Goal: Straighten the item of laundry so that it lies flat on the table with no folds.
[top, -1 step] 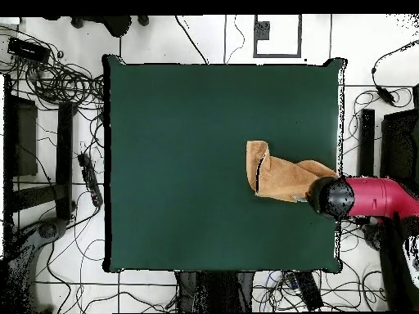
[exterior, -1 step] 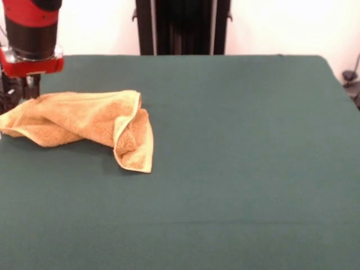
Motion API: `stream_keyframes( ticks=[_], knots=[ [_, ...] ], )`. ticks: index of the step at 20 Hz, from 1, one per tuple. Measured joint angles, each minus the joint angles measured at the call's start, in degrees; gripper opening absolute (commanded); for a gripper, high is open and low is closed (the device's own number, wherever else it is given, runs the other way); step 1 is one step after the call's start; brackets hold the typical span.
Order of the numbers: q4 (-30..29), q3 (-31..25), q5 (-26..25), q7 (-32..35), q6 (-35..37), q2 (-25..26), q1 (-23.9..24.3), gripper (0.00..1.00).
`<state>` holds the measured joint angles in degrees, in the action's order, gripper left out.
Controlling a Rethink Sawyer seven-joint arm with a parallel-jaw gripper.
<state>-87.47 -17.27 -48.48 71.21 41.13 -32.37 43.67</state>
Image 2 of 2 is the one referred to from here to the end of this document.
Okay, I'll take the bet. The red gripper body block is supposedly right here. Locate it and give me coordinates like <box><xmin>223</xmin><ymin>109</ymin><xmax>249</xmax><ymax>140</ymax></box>
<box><xmin>0</xmin><ymin>47</ymin><xmax>65</xmax><ymax>78</ymax></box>

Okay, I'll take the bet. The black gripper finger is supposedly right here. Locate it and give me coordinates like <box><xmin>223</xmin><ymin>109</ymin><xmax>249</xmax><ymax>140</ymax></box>
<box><xmin>31</xmin><ymin>74</ymin><xmax>42</xmax><ymax>99</ymax></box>
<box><xmin>21</xmin><ymin>75</ymin><xmax>33</xmax><ymax>100</ymax></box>

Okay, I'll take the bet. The tan terry towel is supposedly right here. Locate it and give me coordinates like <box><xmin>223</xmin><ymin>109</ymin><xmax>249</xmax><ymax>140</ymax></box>
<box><xmin>0</xmin><ymin>89</ymin><xmax>156</xmax><ymax>174</ymax></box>

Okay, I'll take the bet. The dark stand foot with knob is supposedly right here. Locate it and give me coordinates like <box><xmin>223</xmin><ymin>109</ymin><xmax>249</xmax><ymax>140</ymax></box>
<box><xmin>0</xmin><ymin>74</ymin><xmax>26</xmax><ymax>114</ymax></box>
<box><xmin>341</xmin><ymin>69</ymin><xmax>360</xmax><ymax>111</ymax></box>

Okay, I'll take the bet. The dark green table cloth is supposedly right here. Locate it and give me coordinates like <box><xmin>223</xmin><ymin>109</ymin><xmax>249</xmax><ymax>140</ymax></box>
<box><xmin>0</xmin><ymin>54</ymin><xmax>360</xmax><ymax>270</ymax></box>

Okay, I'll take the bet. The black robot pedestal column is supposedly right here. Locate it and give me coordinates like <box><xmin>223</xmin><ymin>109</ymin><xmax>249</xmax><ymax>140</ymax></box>
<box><xmin>132</xmin><ymin>0</ymin><xmax>234</xmax><ymax>56</ymax></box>

